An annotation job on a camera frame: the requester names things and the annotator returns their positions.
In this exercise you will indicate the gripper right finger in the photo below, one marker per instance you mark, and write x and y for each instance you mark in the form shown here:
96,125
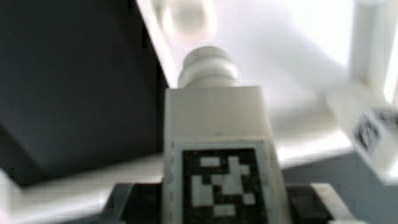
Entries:
316,205

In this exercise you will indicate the white square table top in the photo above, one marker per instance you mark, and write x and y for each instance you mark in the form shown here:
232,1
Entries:
286,37

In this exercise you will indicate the white U-shaped fence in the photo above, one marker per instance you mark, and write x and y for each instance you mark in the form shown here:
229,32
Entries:
69,198

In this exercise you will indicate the white table leg with tag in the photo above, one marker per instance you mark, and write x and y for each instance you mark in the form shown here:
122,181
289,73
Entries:
366,117

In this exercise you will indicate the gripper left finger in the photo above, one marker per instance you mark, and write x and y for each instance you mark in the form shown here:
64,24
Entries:
131,206

